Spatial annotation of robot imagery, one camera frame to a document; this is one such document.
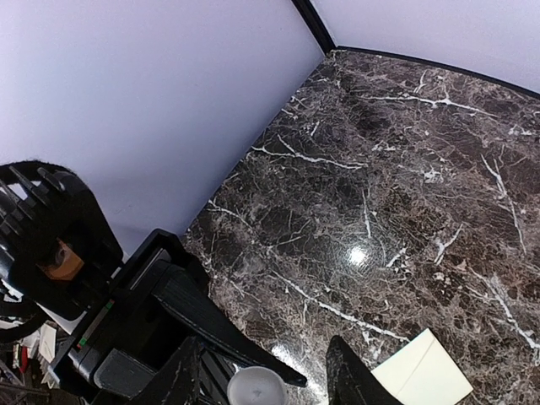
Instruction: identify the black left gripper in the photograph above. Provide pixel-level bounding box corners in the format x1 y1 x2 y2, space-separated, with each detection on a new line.
50 229 307 405

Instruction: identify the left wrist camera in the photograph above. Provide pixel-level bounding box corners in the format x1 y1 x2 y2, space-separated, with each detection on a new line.
1 160 123 321

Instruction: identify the left black frame post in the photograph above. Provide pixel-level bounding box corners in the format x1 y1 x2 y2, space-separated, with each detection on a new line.
292 0 338 55

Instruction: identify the white glue stick cap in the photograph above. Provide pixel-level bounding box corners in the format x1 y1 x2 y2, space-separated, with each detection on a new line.
227 366 289 405

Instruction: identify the cream paper envelope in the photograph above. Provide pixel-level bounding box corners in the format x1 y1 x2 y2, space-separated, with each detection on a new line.
372 329 473 405

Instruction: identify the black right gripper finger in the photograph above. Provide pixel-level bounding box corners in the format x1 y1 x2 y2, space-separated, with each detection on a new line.
326 335 402 405

